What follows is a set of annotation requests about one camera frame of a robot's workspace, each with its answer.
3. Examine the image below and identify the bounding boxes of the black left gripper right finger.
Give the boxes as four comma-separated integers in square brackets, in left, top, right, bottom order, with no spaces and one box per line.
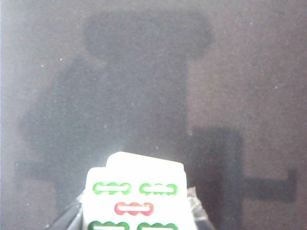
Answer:
[188,187,214,230]

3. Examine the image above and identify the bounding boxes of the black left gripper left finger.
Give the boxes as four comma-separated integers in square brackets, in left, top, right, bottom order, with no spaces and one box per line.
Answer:
[47,191,85,230]

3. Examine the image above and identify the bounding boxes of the five bamboo mahjong tile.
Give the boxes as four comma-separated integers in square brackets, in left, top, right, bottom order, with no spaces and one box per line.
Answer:
[106,150,185,172]
[85,167,192,230]

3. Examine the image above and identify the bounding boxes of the black fabric mat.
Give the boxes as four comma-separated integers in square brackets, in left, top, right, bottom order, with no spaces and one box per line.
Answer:
[0,0,307,230]

